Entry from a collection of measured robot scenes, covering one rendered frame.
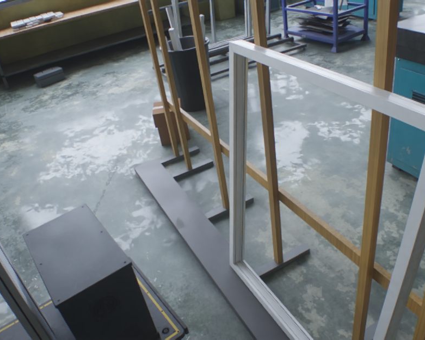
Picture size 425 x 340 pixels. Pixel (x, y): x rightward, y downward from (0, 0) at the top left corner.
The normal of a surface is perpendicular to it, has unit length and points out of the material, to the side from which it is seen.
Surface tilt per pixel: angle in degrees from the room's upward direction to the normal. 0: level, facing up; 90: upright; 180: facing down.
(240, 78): 90
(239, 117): 90
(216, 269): 0
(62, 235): 0
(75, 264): 0
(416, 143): 90
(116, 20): 90
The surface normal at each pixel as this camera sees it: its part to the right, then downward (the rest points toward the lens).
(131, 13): 0.47, 0.41
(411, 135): -0.87, 0.36
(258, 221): -0.15, -0.84
